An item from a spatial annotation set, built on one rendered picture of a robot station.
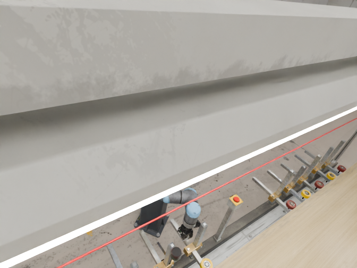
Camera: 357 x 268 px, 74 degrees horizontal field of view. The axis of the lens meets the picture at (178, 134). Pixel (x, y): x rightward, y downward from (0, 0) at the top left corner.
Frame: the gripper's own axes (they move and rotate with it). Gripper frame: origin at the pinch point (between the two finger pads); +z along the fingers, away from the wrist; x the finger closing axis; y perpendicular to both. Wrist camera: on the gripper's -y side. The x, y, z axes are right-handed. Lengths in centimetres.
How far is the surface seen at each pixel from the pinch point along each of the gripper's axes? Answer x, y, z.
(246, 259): 34.6, -26.2, -3.1
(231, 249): 18, -40, 24
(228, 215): 8.4, -27.6, -19.4
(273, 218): 17, -99, 23
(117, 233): -73, 19, 86
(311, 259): 60, -69, -4
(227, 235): 9.5, -40.6, 16.0
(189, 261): 9.8, 0.0, 17.0
